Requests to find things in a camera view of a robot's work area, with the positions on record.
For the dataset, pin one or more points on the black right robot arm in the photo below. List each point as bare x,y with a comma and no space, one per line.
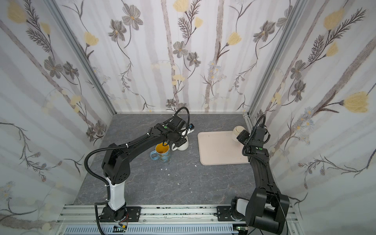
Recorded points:
267,207

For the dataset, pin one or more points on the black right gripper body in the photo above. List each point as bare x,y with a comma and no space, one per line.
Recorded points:
243,136

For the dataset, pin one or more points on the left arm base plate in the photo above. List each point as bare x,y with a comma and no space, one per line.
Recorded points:
133,214

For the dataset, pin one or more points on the white mug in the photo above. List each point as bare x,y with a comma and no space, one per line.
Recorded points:
182,147

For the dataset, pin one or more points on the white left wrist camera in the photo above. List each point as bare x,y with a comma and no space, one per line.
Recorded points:
187,130

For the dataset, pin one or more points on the white vented cable duct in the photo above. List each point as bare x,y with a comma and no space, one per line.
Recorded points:
173,229

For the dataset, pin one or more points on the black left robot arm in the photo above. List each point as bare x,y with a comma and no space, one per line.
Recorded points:
117,159

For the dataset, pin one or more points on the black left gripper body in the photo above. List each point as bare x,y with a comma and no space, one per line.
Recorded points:
178,139

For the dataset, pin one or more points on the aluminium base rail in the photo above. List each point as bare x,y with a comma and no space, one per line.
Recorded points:
150,214

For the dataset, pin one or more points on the cream round mug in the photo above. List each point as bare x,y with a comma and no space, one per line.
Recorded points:
236,131

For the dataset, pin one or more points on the right corner aluminium profile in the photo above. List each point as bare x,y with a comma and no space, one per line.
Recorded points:
277,53

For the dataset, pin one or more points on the beige plastic tray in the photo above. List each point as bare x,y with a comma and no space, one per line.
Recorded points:
218,148

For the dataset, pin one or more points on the blue glass patterned mug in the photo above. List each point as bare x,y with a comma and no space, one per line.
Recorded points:
162,152

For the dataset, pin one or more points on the left corner aluminium profile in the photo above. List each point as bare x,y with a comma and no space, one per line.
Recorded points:
79,52

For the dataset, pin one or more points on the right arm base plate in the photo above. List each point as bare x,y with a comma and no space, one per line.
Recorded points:
223,214

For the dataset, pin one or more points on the corner aluminium profile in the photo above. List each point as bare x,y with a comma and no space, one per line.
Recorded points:
79,52
277,53

